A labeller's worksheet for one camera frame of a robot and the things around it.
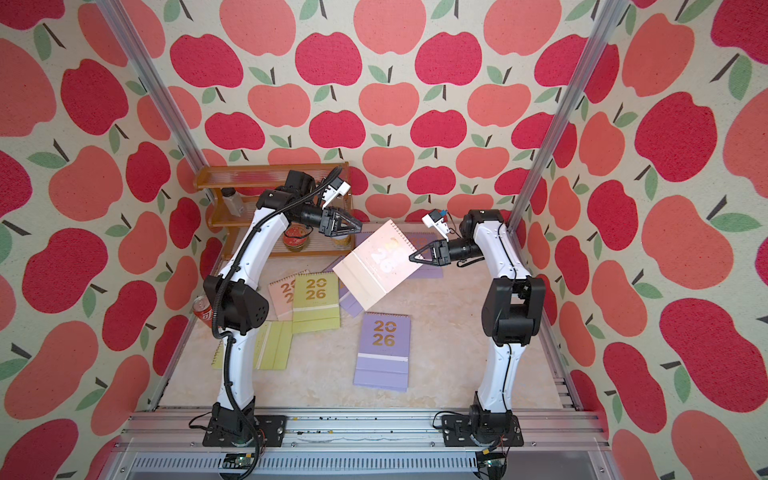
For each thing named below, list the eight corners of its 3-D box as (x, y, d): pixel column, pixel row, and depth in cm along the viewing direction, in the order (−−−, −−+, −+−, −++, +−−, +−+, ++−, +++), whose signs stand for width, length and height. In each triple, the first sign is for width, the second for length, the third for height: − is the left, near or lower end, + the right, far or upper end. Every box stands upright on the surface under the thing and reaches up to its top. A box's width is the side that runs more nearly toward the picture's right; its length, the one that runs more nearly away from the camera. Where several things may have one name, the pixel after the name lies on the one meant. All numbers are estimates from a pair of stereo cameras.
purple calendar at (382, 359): (353, 386, 84) (352, 383, 81) (363, 315, 98) (362, 311, 95) (407, 391, 83) (408, 388, 80) (410, 319, 97) (410, 315, 94)
